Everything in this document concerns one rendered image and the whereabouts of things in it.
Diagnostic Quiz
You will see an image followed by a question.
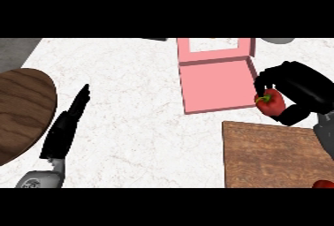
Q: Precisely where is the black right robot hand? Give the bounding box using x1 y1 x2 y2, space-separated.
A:
253 60 334 127

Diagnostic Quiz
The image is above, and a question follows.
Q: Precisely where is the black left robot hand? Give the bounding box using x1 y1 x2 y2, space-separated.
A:
38 83 92 160

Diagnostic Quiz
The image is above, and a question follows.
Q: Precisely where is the red bell pepper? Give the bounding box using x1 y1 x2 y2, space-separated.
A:
253 87 287 117

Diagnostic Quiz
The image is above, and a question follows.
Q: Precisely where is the round dark wooden board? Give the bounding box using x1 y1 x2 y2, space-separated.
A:
0 67 59 167

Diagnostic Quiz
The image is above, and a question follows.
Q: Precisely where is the pink cardboard box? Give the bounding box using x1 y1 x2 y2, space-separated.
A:
174 38 262 116

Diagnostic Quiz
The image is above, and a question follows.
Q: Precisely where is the brown wooden cutting board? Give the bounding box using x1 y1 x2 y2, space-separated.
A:
220 120 334 189

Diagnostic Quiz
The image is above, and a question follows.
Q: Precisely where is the grey round object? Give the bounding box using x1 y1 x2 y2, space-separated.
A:
260 38 297 45

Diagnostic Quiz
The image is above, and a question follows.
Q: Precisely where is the small red vegetable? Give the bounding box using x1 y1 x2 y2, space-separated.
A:
312 179 334 189

